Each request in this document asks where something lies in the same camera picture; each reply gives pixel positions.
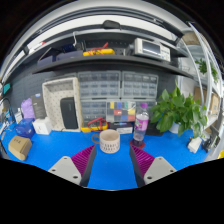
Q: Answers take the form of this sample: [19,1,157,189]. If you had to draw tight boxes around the small white and blue box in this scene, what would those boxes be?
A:
[110,122,133,134]

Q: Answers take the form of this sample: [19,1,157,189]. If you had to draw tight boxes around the grey parts drawer cabinet right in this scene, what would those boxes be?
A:
[120,70,159,111]

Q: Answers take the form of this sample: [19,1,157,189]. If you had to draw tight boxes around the dark blue box on shelf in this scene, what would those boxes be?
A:
[37,44,83,67]

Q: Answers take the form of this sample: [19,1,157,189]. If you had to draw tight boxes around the clear box with coloured parts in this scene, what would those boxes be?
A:
[106,101,136,123]

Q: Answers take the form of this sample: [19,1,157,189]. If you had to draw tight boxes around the black lamp head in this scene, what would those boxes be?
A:
[102,20,121,29]

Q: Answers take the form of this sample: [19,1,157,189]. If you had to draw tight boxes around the grey parts drawer cabinet left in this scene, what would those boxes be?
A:
[78,70,120,123]

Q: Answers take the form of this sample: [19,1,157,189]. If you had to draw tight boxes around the dark red round coaster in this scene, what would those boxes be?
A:
[130,140,145,149]

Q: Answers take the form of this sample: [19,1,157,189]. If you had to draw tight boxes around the purple plastic bag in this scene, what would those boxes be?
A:
[21,98,35,118]

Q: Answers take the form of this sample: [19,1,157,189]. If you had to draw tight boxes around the white pegboard tray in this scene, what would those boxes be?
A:
[42,77,82,132]

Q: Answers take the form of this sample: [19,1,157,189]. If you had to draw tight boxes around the yellow tool on shelf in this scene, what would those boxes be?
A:
[83,42,115,56]

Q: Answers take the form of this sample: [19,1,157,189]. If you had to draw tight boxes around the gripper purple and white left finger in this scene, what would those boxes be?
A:
[49,145,96,187]

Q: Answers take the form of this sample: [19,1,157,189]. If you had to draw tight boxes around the grey parts drawer cabinet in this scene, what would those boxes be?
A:
[78,70,120,123]
[120,70,159,111]

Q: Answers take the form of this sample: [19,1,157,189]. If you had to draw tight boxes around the blue plastic bag package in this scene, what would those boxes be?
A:
[15,118,35,138]

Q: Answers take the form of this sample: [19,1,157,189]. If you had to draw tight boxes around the green potted plant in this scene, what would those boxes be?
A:
[150,87,207,138]

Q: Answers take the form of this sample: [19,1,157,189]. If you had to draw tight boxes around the beige patterned ceramic mug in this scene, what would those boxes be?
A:
[92,129,120,154]

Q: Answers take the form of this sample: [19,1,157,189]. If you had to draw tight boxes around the clear bottle with purple cap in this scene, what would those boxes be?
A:
[132,103,149,146]

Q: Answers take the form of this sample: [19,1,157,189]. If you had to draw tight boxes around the brown cardboard box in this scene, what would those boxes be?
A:
[8,136,32,161]

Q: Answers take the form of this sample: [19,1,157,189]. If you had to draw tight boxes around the black rectangular speaker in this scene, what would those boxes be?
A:
[60,97,78,129]

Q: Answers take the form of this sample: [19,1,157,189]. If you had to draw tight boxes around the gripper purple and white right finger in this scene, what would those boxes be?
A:
[129,145,176,187]

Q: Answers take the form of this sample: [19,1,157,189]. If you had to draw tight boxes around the dark grey wall shelf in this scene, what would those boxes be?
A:
[33,55,192,78]

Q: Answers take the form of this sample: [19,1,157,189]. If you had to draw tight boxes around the black flat box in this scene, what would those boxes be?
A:
[146,123,163,136]

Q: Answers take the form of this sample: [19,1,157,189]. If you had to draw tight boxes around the small plant on rack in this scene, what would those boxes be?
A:
[195,57,219,84]

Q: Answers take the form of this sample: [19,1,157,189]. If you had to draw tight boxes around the white metal shelving rack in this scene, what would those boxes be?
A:
[179,22,223,129]

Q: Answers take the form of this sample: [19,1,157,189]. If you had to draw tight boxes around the small white power adapter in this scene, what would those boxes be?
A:
[188,137,202,153]

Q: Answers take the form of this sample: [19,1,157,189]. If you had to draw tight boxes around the yellow multimeter with red leads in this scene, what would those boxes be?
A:
[81,117,108,133]

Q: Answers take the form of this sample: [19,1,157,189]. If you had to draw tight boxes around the dark grey product box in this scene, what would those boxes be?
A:
[31,93,46,119]

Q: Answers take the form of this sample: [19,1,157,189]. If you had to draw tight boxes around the white bench instrument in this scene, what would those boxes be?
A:
[125,38,171,62]

